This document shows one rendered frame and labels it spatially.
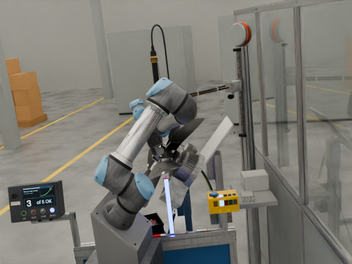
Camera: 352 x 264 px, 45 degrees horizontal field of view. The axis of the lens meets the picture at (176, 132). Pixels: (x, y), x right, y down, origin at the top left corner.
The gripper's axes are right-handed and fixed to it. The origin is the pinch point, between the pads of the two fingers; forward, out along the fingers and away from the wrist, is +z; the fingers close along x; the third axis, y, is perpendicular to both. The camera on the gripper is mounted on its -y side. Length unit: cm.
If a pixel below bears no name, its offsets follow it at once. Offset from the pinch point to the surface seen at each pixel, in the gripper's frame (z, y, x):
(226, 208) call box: 34.8, 25.1, -18.8
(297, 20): -43, 91, -22
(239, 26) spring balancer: -45, 79, 60
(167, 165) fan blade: 8.5, 2.6, 9.0
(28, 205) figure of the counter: -10, -69, -20
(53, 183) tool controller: -15, -53, -17
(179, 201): 33.5, 0.3, 10.9
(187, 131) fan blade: -1.8, 20.7, 24.8
